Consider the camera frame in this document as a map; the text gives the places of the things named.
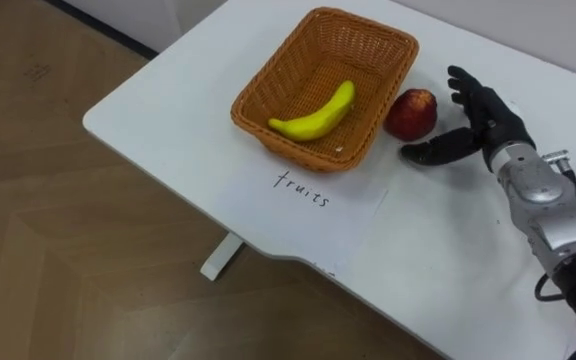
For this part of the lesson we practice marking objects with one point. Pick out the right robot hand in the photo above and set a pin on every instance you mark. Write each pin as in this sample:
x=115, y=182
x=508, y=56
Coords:
x=488, y=117

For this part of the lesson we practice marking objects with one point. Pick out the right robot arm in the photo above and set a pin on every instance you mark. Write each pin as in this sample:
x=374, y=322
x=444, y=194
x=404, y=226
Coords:
x=548, y=210

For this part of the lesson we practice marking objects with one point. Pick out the red apple soft toy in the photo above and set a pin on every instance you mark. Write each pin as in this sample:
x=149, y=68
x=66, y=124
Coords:
x=411, y=115

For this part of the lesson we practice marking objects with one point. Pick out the white desk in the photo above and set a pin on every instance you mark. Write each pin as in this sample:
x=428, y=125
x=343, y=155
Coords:
x=443, y=240

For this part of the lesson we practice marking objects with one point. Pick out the yellow banana soft toy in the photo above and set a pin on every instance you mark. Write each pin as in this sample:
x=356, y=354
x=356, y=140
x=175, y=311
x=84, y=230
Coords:
x=318, y=120

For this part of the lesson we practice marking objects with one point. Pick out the orange wicker basket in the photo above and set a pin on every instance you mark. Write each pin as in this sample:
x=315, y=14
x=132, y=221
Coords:
x=318, y=70

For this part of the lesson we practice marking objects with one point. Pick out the white paper sheet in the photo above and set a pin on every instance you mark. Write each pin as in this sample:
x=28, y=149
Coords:
x=298, y=210

